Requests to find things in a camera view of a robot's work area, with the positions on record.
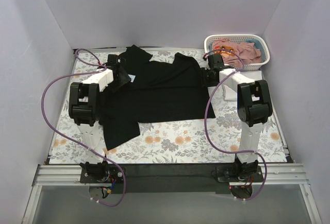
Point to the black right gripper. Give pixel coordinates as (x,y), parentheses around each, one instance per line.
(206,74)

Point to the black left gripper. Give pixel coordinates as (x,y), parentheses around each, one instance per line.
(123,77)

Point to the black t-shirt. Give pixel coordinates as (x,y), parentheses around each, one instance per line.
(160,92)

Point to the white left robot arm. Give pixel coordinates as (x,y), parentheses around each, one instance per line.
(85,111)

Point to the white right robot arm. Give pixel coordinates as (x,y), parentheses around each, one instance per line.
(254,107)

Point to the folded white t-shirt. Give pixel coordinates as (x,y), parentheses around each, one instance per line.
(237,81)

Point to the pink t-shirt with print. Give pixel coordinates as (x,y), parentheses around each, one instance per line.
(246,51)

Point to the white plastic laundry basket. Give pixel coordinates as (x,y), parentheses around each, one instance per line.
(238,39)

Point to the blue garment in basket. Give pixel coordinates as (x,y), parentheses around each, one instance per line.
(257,45)

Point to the floral patterned table mat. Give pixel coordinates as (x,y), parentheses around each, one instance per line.
(174,142)

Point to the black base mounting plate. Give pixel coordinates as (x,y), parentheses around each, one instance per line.
(219,178)

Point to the aluminium frame rail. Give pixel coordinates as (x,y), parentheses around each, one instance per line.
(58,196)

